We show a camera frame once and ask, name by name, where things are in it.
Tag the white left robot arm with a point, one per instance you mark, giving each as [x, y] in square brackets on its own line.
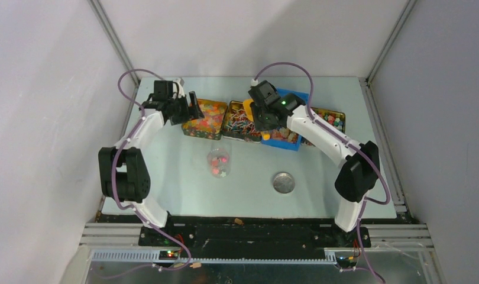
[123, 171]

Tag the tin of gummy candies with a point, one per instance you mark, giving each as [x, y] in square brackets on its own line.
[210, 126]

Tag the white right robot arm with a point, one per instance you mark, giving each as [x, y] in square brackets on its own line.
[358, 163]

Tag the tin of colourful cube candies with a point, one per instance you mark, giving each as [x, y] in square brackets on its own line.
[334, 118]

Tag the blue bin of candies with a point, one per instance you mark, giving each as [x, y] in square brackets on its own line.
[284, 138]

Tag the orange plastic scoop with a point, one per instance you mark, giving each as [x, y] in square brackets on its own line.
[265, 135]

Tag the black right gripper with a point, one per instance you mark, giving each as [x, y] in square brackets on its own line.
[259, 125]

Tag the clear plastic jar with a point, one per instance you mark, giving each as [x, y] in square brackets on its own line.
[219, 162]

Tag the silver metal jar lid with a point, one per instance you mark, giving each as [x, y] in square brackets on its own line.
[283, 183]

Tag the tin of lollipops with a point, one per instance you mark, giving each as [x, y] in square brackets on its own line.
[237, 126]

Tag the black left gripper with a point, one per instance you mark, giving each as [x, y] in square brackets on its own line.
[190, 112]

